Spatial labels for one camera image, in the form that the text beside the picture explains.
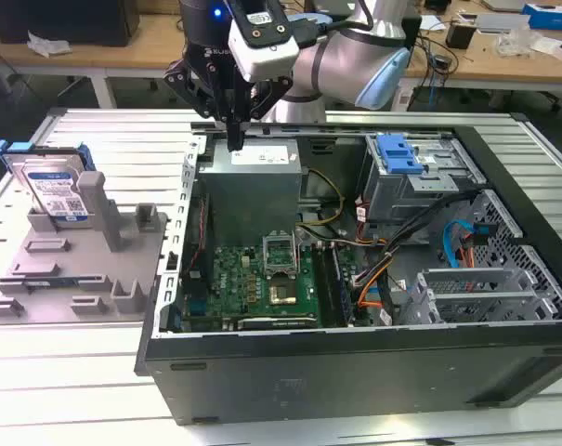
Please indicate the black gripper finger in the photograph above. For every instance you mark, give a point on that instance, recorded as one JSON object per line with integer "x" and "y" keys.
{"x": 271, "y": 97}
{"x": 185, "y": 83}

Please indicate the hard disk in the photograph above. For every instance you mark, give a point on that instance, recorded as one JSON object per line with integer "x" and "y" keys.
{"x": 53, "y": 186}

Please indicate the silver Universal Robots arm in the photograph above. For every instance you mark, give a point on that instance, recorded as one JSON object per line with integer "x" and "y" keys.
{"x": 345, "y": 56}

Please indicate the wooden desk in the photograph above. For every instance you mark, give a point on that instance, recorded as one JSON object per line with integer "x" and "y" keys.
{"x": 136, "y": 46}

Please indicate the grey power supply unit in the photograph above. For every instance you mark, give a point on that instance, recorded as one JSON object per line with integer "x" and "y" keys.
{"x": 248, "y": 195}

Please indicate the large black box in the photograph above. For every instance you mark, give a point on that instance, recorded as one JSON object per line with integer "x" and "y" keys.
{"x": 67, "y": 21}

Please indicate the blue plastic drive latch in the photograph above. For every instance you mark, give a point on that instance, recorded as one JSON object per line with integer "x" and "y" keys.
{"x": 394, "y": 153}

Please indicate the crumpled white plastic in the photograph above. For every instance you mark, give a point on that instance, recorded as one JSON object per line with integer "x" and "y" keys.
{"x": 48, "y": 45}

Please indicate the grey metal drive cage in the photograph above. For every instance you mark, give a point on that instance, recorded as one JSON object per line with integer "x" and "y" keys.
{"x": 401, "y": 195}

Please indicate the green motherboard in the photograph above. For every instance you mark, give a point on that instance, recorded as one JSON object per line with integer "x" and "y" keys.
{"x": 234, "y": 283}

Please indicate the small black box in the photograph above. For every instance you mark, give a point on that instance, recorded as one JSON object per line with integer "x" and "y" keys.
{"x": 458, "y": 36}

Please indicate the CPU socket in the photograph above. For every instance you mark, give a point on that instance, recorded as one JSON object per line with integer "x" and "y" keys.
{"x": 280, "y": 295}

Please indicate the installed RAM stick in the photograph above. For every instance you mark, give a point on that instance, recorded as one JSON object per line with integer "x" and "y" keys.
{"x": 343, "y": 283}

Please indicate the grey parts rack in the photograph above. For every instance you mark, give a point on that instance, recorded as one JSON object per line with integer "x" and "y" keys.
{"x": 76, "y": 269}

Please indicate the black graphics card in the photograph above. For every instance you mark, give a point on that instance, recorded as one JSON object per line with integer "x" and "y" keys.
{"x": 276, "y": 324}

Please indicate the spare RAM stick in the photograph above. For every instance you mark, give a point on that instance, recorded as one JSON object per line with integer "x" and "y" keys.
{"x": 53, "y": 282}

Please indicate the clear plastic bags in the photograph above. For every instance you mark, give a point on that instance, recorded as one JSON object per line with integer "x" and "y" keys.
{"x": 531, "y": 44}

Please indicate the black open PC case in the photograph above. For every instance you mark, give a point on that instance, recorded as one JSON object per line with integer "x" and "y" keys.
{"x": 308, "y": 371}

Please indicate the blue cardboard box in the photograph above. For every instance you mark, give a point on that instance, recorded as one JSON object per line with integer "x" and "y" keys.
{"x": 552, "y": 16}

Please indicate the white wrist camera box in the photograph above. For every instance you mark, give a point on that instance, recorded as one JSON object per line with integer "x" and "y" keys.
{"x": 266, "y": 56}

